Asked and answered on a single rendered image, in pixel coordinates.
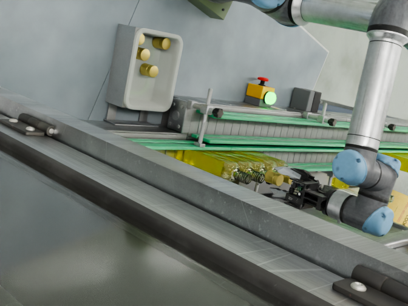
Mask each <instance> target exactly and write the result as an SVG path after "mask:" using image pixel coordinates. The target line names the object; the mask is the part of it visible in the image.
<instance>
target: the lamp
mask: <svg viewBox="0 0 408 306"><path fill-rule="evenodd" d="M275 101H276V95H275V93H273V92H270V91H267V92H266V93H265V94H264V96H263V102H264V103H265V104H273V103H274V102H275Z"/></svg>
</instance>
